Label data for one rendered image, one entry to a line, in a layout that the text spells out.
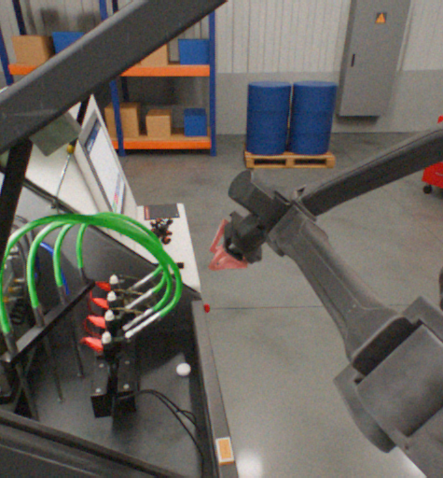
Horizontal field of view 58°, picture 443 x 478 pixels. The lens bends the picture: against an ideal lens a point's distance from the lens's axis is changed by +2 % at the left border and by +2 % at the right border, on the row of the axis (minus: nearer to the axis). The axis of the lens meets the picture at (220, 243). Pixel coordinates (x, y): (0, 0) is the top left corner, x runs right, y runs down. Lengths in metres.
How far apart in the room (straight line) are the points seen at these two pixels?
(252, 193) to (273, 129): 4.88
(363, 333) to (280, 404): 1.89
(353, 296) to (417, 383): 0.12
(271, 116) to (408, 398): 5.24
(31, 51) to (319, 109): 3.87
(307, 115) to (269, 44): 1.99
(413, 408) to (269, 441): 1.81
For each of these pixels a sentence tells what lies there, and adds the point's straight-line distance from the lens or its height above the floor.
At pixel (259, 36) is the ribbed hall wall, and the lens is 7.24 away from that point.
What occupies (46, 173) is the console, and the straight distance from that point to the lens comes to 1.18.
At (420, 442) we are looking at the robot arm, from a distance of 0.34.
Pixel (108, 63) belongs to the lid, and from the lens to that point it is 0.37.
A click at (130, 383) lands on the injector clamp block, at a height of 0.98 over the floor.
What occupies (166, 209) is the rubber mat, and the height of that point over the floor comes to 0.98.
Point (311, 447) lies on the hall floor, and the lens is 2.14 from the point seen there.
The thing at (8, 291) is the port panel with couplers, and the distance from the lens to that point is 1.24.
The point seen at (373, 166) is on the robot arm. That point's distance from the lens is 0.81.
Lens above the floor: 1.74
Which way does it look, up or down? 29 degrees down
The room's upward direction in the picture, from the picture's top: straight up
